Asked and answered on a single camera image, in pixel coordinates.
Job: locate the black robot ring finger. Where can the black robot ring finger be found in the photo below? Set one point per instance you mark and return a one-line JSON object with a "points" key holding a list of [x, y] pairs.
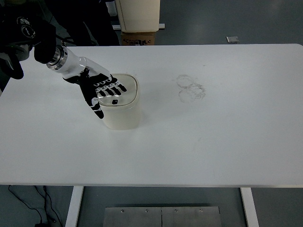
{"points": [[115, 90]]}

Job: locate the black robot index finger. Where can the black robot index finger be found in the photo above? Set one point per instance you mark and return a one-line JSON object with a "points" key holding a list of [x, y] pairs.
{"points": [[100, 92]]}

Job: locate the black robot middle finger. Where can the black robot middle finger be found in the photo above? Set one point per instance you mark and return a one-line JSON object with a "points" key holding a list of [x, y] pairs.
{"points": [[107, 91]]}

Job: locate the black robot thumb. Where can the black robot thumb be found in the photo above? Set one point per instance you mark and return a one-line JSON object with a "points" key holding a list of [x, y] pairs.
{"points": [[95, 106]]}

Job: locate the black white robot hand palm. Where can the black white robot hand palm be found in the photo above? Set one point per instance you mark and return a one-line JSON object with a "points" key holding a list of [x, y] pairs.
{"points": [[81, 71]]}

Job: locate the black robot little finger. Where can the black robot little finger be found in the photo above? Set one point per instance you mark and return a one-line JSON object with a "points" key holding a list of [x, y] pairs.
{"points": [[117, 83]]}

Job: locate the cream lidded trash can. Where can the cream lidded trash can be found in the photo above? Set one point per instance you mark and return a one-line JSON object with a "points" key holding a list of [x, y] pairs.
{"points": [[122, 112]]}

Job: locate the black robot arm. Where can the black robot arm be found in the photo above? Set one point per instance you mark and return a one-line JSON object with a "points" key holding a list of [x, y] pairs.
{"points": [[19, 35]]}

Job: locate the person in dark clothes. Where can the person in dark clothes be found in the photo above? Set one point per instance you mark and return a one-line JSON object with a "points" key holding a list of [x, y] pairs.
{"points": [[83, 19]]}

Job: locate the brown cardboard box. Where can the brown cardboard box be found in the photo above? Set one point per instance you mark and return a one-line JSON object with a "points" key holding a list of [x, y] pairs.
{"points": [[138, 39]]}

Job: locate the white stand foot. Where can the white stand foot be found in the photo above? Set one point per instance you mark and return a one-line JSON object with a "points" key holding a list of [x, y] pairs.
{"points": [[135, 27]]}

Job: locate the large cream bin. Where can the large cream bin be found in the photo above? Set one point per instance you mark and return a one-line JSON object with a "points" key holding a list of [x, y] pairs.
{"points": [[138, 11]]}

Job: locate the left white table leg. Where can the left white table leg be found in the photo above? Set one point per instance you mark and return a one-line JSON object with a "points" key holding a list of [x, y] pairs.
{"points": [[74, 206]]}

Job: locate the white table leg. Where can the white table leg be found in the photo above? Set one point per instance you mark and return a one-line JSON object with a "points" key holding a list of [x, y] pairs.
{"points": [[249, 207], [74, 206]]}

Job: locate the small grey floor plate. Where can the small grey floor plate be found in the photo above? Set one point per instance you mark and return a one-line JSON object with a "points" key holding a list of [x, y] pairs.
{"points": [[232, 39]]}

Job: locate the right white table leg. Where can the right white table leg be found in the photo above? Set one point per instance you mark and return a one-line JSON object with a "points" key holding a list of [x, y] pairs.
{"points": [[249, 207]]}

